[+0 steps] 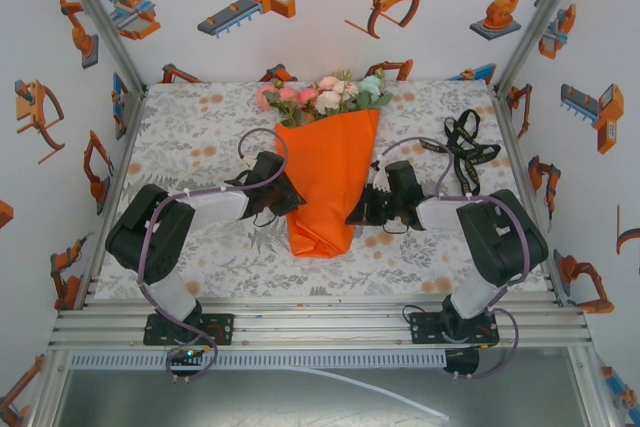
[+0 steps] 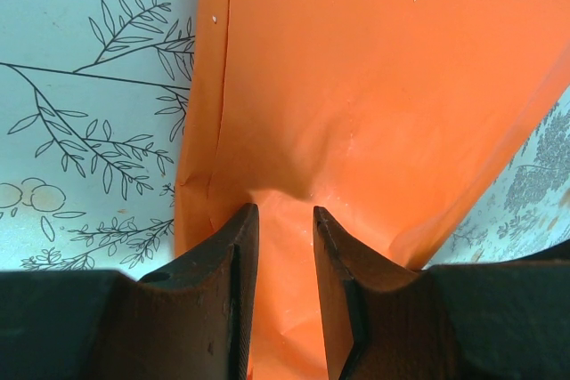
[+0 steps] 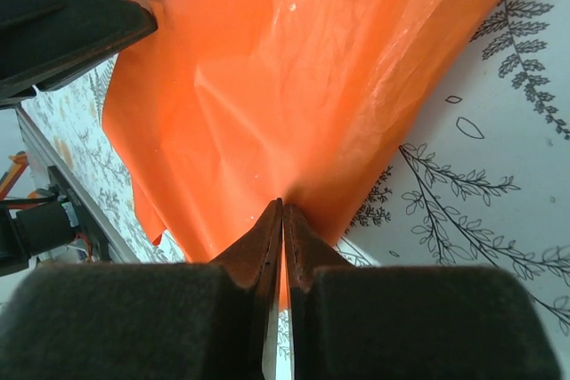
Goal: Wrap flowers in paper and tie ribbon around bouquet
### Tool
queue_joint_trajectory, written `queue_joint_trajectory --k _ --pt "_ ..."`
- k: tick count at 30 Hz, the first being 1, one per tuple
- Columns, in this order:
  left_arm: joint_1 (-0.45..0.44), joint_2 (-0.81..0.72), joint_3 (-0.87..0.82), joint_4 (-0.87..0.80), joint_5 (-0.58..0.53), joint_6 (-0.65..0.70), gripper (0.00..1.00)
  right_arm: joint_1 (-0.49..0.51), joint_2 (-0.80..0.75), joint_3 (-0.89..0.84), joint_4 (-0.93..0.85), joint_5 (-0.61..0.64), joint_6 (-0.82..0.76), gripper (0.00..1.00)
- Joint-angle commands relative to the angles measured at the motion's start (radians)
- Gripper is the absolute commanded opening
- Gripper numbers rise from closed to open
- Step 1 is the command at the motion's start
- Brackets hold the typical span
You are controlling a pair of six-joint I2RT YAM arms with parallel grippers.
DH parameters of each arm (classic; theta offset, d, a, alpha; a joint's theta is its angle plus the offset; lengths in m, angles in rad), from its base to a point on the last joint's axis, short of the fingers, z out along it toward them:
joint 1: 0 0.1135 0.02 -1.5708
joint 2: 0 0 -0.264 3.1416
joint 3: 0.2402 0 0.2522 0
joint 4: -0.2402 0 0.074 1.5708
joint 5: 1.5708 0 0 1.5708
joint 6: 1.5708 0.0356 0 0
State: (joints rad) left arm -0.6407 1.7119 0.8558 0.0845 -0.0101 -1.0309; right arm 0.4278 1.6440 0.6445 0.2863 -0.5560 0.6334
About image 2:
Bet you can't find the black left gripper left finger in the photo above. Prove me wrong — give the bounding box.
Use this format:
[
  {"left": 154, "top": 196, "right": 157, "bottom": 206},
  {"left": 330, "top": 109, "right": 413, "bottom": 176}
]
[{"left": 0, "top": 204, "right": 261, "bottom": 380}]

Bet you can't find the orange wrapping paper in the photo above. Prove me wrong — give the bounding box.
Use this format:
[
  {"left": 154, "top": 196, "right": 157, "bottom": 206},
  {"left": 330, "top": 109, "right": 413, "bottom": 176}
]
[{"left": 173, "top": 0, "right": 570, "bottom": 380}]

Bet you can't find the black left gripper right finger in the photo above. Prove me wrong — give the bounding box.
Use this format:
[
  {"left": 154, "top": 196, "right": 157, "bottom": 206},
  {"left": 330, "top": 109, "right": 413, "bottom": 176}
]
[{"left": 313, "top": 205, "right": 570, "bottom": 380}]

